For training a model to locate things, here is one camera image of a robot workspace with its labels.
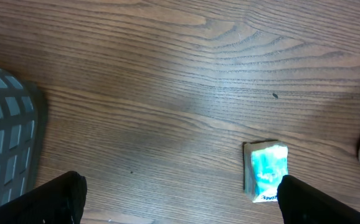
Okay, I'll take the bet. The dark grey plastic basket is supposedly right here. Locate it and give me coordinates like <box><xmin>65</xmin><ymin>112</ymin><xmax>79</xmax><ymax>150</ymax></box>
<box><xmin>0</xmin><ymin>68</ymin><xmax>47</xmax><ymax>206</ymax></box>

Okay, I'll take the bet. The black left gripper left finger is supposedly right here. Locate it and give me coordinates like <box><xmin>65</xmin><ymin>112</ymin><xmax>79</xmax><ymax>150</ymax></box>
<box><xmin>0</xmin><ymin>171</ymin><xmax>87</xmax><ymax>224</ymax></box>

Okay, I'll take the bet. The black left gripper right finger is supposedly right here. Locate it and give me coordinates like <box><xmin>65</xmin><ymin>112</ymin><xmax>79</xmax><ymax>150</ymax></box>
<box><xmin>277</xmin><ymin>175</ymin><xmax>360</xmax><ymax>224</ymax></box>

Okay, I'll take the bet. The teal tissue packet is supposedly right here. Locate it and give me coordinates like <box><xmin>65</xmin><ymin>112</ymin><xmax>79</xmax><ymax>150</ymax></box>
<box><xmin>244</xmin><ymin>141</ymin><xmax>288</xmax><ymax>203</ymax></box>

